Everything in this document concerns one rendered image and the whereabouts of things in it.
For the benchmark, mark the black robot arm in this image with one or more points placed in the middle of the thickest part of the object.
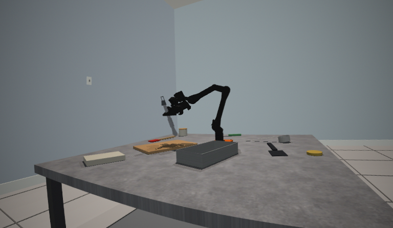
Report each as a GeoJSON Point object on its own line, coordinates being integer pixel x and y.
{"type": "Point", "coordinates": [216, 124]}

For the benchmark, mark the beige flat square board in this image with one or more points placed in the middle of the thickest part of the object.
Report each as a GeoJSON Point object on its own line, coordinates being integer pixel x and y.
{"type": "Point", "coordinates": [102, 158]}

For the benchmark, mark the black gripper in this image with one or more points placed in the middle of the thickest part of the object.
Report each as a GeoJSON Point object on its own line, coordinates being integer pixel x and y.
{"type": "Point", "coordinates": [173, 110]}

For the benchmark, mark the grey rectangular tin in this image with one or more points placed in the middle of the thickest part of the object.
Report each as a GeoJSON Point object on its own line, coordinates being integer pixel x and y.
{"type": "Point", "coordinates": [202, 155]}

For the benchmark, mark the grey cylindrical jar with wooden lid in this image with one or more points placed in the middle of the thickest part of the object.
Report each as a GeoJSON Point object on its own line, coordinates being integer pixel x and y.
{"type": "Point", "coordinates": [183, 132]}

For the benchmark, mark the yellow flat disc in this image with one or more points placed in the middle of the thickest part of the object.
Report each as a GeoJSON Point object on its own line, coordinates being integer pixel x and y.
{"type": "Point", "coordinates": [314, 152]}

